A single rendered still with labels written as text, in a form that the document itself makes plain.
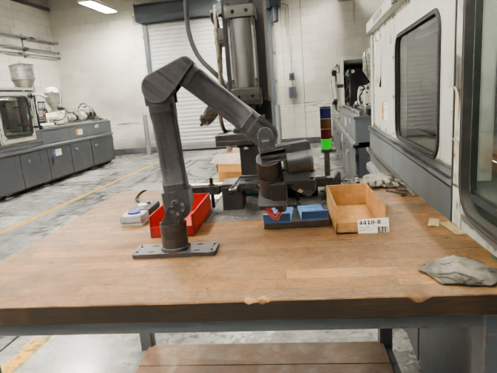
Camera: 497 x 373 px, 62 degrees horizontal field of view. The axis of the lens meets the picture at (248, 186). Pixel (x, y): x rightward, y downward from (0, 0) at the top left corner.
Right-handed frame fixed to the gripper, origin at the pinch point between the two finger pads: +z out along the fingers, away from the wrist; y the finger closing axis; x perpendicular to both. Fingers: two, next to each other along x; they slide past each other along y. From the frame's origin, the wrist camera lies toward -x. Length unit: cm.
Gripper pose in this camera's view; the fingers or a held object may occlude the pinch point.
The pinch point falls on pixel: (275, 217)
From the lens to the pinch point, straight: 108.5
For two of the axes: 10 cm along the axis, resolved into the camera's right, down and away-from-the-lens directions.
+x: -9.9, 0.3, 1.6
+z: 1.3, 7.4, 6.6
